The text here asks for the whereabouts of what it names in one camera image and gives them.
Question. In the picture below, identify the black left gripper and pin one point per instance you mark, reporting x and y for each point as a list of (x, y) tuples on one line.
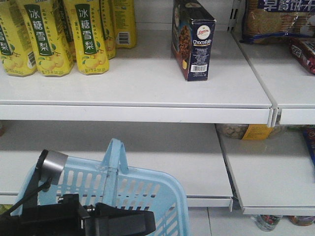
[(69, 218)]

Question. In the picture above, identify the light blue shopping basket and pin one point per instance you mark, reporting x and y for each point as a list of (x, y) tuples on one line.
[(112, 181)]

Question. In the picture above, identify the blue Chocofolo cookie box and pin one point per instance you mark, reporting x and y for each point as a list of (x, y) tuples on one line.
[(192, 38)]

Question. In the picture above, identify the white store shelf unit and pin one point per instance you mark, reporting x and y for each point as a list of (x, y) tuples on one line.
[(165, 122)]

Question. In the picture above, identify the yellow label snack jar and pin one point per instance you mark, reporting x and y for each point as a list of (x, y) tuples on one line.
[(252, 132)]

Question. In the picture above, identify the yellow pear drink bottle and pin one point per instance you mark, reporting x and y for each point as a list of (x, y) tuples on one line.
[(108, 28), (48, 40), (124, 23), (16, 53), (89, 43)]

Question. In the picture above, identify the right white shelf unit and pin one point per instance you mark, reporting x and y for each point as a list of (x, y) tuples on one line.
[(275, 176)]

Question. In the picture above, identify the blue snack packet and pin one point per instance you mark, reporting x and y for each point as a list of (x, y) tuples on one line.
[(309, 136)]

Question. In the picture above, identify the breakfast biscuit bag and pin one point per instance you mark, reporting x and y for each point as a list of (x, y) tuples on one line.
[(273, 21)]

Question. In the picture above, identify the red snack packet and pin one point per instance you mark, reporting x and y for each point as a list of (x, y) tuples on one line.
[(303, 49)]

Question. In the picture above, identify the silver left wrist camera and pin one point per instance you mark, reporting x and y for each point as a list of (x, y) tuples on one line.
[(51, 164)]

